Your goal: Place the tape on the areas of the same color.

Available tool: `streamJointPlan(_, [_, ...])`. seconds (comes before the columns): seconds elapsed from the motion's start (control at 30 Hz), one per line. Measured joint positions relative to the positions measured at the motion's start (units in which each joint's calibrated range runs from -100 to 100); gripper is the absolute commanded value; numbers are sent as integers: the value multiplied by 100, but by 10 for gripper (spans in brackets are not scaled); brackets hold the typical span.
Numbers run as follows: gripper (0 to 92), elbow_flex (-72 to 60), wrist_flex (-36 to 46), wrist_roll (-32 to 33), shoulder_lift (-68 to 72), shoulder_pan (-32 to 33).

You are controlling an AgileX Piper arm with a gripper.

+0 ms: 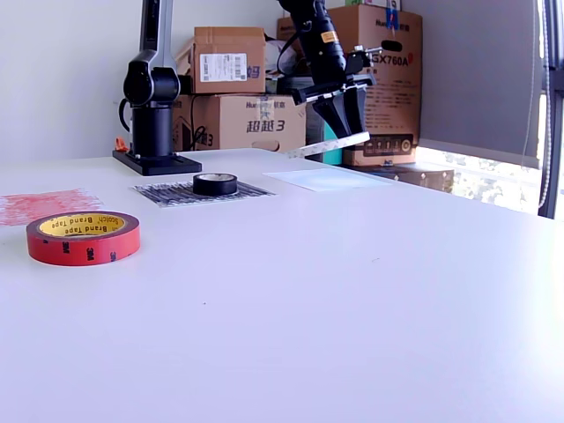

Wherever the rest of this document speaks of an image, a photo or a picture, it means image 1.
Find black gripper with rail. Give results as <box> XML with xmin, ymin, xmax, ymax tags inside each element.
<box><xmin>292</xmin><ymin>71</ymin><xmax>378</xmax><ymax>139</ymax></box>

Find wide white tape roll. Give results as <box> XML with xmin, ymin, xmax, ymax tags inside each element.
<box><xmin>285</xmin><ymin>130</ymin><xmax>371</xmax><ymax>160</ymax></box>

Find small black tape roll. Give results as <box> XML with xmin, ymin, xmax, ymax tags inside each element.
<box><xmin>192</xmin><ymin>172</ymin><xmax>239</xmax><ymax>197</ymax></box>

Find red 3M tape roll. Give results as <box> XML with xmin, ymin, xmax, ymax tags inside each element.
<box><xmin>25</xmin><ymin>210</ymin><xmax>142</xmax><ymax>267</ymax></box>

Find black and teal carton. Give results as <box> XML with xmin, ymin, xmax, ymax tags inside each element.
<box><xmin>281</xmin><ymin>73</ymin><xmax>345</xmax><ymax>166</ymax></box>

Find large GX760A cardboard box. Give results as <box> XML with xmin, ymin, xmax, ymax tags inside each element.
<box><xmin>276</xmin><ymin>4</ymin><xmax>424</xmax><ymax>167</ymax></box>

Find blank white paper sheet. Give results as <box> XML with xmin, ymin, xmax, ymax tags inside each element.
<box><xmin>262</xmin><ymin>167</ymin><xmax>393</xmax><ymax>194</ymax></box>

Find white plastic bag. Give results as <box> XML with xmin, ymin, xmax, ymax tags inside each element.
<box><xmin>263</xmin><ymin>38</ymin><xmax>297</xmax><ymax>81</ymax></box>

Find long black printed box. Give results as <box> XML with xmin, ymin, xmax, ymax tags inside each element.
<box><xmin>352</xmin><ymin>161</ymin><xmax>456</xmax><ymax>194</ymax></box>

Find Huntkey cardboard carton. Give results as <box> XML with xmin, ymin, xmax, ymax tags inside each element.
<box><xmin>173</xmin><ymin>93</ymin><xmax>308</xmax><ymax>159</ymax></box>

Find grey roller blind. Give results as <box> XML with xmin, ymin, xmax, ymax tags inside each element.
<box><xmin>403</xmin><ymin>0</ymin><xmax>543</xmax><ymax>169</ymax></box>

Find cardboard box with shipping label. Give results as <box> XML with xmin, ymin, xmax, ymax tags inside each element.
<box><xmin>175</xmin><ymin>26</ymin><xmax>268</xmax><ymax>95</ymax></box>

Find black scribbled paper sheet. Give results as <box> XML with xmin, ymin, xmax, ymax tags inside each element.
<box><xmin>130</xmin><ymin>178</ymin><xmax>278</xmax><ymax>208</ymax></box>

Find red scribbled paper sheet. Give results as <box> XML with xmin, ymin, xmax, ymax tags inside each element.
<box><xmin>0</xmin><ymin>188</ymin><xmax>105</xmax><ymax>228</ymax></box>

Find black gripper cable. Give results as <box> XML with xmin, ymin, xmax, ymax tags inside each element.
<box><xmin>276</xmin><ymin>24</ymin><xmax>312</xmax><ymax>76</ymax></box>

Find black power cable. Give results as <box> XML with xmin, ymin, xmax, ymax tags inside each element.
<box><xmin>189</xmin><ymin>94</ymin><xmax>208</xmax><ymax>151</ymax></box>

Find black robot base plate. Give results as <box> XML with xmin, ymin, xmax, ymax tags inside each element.
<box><xmin>112</xmin><ymin>148</ymin><xmax>203</xmax><ymax>176</ymax></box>

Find white bead blind cord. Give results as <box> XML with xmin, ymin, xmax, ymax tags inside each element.
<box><xmin>538</xmin><ymin>0</ymin><xmax>554</xmax><ymax>209</ymax></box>

